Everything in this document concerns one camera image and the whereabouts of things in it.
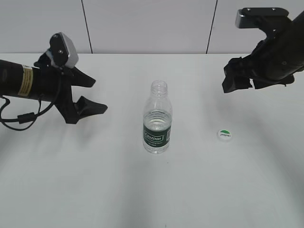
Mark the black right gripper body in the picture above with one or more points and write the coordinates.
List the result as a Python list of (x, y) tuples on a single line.
[(278, 58)]

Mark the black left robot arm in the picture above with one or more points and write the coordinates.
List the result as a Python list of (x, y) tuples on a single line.
[(16, 80)]

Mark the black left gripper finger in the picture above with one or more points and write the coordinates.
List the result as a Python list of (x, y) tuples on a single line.
[(78, 78), (86, 108)]

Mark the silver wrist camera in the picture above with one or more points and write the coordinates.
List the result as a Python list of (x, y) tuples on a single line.
[(62, 52), (250, 17)]

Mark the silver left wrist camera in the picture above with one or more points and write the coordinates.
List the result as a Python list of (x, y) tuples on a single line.
[(62, 52)]

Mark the clear cestbon water bottle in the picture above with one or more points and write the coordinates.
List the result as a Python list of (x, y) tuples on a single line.
[(157, 119)]

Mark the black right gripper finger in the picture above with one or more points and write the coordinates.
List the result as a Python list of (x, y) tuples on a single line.
[(260, 82), (232, 83)]

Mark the white green bottle cap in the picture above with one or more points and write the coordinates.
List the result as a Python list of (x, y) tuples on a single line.
[(224, 135)]

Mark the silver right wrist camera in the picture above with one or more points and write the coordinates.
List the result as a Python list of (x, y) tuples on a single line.
[(250, 17)]

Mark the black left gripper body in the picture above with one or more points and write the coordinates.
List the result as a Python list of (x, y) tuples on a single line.
[(54, 84)]

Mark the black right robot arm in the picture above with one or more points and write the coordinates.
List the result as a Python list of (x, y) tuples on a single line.
[(290, 26)]

